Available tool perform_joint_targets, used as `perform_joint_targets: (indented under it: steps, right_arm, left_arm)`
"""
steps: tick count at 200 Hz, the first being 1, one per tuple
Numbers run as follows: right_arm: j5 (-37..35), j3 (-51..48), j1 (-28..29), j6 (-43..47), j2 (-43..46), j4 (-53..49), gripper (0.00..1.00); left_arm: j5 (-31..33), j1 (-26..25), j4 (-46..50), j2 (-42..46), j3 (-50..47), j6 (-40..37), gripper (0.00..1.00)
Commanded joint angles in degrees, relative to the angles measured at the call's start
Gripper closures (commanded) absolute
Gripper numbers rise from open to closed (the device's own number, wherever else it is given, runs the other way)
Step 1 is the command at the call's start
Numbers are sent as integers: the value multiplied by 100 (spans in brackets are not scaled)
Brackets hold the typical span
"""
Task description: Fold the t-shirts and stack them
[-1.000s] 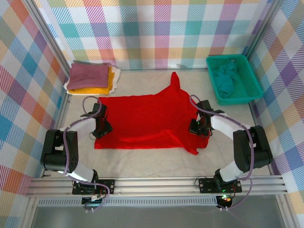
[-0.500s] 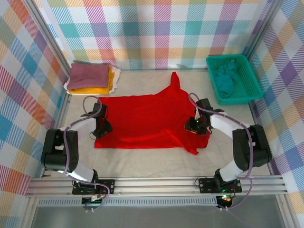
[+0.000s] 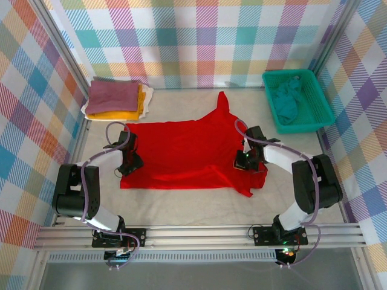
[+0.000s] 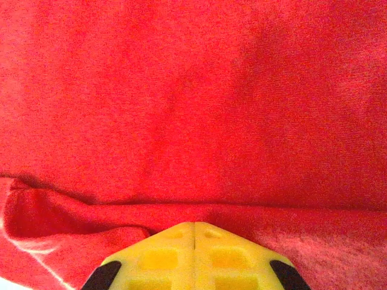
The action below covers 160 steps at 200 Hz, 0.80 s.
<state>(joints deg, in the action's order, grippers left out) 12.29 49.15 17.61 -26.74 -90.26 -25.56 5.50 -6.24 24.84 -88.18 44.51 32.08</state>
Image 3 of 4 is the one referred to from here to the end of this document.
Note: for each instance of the red t-shirt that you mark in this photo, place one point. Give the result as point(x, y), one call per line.
point(187, 151)

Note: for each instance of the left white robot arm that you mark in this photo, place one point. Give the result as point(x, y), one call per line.
point(75, 193)

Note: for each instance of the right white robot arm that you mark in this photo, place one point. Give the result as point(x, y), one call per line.
point(317, 184)

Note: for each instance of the stack of folded clothes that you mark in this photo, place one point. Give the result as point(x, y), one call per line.
point(149, 92)

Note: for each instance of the folded mustard yellow t-shirt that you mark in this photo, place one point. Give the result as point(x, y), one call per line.
point(121, 116)

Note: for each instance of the crumpled teal t-shirt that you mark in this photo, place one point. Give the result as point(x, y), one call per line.
point(284, 105)

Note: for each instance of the folded mauve t-shirt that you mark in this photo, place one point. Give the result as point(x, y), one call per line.
point(112, 96)

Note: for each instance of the teal plastic basket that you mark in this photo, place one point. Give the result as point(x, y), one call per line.
point(317, 99)

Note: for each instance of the black circuit board with connector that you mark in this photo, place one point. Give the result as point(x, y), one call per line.
point(116, 256)

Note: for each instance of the black circuit board with lights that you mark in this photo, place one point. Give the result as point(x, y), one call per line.
point(288, 255)

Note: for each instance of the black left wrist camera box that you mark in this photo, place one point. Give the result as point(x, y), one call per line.
point(128, 140)

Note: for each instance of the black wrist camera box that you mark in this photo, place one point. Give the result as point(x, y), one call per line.
point(128, 140)
point(254, 135)

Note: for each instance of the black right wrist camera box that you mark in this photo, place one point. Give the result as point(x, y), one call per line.
point(254, 135)

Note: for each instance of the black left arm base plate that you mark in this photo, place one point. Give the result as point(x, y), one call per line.
point(136, 235)

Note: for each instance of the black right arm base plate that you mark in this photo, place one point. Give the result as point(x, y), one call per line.
point(263, 235)

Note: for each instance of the aluminium side rail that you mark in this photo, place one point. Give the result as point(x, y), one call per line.
point(325, 145)

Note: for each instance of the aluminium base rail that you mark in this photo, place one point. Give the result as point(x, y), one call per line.
point(196, 237)

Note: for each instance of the aluminium frame post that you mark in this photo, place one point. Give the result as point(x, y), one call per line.
point(57, 36)
point(332, 33)

